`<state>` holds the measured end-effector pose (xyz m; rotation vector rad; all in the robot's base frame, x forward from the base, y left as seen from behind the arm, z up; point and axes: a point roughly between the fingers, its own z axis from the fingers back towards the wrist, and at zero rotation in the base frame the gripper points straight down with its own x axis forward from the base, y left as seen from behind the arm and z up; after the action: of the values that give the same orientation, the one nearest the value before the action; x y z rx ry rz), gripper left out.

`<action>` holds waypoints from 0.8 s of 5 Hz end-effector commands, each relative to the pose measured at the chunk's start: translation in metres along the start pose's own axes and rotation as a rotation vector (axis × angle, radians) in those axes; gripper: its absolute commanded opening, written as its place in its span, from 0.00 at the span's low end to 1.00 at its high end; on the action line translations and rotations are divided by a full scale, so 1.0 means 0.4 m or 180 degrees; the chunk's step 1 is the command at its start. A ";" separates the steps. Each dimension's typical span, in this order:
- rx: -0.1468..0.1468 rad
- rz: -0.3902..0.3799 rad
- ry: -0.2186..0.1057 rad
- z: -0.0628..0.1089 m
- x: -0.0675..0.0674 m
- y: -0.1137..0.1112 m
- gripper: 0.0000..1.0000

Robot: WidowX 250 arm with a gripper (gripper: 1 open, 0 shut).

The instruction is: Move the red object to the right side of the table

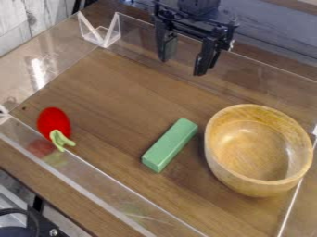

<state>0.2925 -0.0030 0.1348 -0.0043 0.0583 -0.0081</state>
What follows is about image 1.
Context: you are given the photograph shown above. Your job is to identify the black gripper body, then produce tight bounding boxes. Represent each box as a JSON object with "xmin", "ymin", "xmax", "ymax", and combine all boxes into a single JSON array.
[{"xmin": 152, "ymin": 0, "xmax": 239, "ymax": 51}]

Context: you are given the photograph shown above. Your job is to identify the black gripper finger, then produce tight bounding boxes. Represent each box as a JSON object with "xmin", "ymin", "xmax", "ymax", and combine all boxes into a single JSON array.
[
  {"xmin": 193, "ymin": 37, "xmax": 221, "ymax": 76},
  {"xmin": 155, "ymin": 19, "xmax": 178, "ymax": 62}
]

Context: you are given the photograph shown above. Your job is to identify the wooden bowl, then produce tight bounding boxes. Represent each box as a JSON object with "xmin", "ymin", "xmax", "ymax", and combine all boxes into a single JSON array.
[{"xmin": 205, "ymin": 104, "xmax": 313, "ymax": 197}]

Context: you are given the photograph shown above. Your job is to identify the green rectangular block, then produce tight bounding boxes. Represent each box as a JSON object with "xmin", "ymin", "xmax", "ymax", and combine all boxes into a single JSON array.
[{"xmin": 142, "ymin": 118, "xmax": 198, "ymax": 173}]

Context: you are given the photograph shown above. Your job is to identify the clear acrylic back wall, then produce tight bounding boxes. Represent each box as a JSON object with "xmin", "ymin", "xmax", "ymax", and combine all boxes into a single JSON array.
[{"xmin": 119, "ymin": 14, "xmax": 317, "ymax": 126}]

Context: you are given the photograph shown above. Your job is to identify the clear acrylic wall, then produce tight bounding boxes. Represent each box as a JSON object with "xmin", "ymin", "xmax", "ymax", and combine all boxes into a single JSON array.
[
  {"xmin": 0, "ymin": 115, "xmax": 207, "ymax": 237},
  {"xmin": 119, "ymin": 14, "xmax": 317, "ymax": 126}
]

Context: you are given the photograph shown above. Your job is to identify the clear acrylic corner bracket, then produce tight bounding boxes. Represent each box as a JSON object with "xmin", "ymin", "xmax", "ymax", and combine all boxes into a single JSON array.
[{"xmin": 76, "ymin": 12, "xmax": 122, "ymax": 48}]

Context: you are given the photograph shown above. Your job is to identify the clear acrylic front wall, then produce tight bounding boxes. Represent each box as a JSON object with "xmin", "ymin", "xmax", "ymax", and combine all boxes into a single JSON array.
[{"xmin": 0, "ymin": 115, "xmax": 207, "ymax": 237}]

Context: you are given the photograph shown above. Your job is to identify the black metal mount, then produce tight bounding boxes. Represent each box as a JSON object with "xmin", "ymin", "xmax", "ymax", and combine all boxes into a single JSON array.
[{"xmin": 0, "ymin": 195, "xmax": 72, "ymax": 237}]

